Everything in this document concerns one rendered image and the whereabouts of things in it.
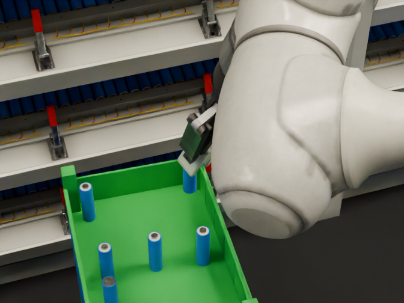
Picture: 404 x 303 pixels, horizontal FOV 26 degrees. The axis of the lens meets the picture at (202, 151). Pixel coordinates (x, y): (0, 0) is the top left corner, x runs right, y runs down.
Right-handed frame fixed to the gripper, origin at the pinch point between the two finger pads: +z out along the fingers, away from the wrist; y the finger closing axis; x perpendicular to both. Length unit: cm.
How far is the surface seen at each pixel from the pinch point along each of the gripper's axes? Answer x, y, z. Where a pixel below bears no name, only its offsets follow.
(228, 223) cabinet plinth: -3, 30, 60
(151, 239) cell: -4.1, -8.6, 9.5
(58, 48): 29.8, 3.9, 19.6
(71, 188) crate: 9.4, -9.7, 17.2
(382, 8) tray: 5, 50, 9
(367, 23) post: 4.5, 47.6, 12.1
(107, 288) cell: -6.0, -17.8, 8.5
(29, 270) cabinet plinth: 13, -6, 67
